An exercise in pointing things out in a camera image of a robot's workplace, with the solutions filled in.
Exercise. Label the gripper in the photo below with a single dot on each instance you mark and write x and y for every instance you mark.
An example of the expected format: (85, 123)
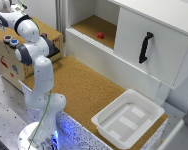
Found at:
(0, 17)

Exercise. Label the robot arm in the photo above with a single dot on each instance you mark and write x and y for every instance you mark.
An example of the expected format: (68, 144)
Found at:
(43, 75)

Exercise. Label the red button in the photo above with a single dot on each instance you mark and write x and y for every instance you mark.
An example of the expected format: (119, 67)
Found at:
(7, 38)

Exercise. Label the blue button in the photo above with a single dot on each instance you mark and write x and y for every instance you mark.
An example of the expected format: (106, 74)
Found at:
(14, 42)

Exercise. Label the pink block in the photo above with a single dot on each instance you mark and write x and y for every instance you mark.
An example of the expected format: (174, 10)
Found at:
(100, 35)

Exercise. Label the white cabinet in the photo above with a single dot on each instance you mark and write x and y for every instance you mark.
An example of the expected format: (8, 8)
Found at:
(104, 63)

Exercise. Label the white plastic box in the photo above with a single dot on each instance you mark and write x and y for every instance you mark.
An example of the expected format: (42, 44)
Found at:
(127, 120)

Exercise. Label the white sliding door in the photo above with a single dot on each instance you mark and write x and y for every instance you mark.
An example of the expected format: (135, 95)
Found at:
(160, 53)

